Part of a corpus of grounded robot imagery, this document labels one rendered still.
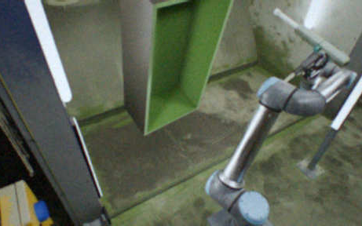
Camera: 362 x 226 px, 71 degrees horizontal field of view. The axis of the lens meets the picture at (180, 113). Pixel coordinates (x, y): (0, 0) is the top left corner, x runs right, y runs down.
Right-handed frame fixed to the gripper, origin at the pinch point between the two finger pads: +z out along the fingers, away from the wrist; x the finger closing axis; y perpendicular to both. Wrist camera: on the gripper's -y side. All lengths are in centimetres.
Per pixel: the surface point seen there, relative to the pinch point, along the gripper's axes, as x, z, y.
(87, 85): 152, -77, 142
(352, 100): -15, -83, -32
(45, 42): 92, 30, 112
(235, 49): 143, -184, -28
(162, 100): 86, -86, 85
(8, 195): -11, 76, 112
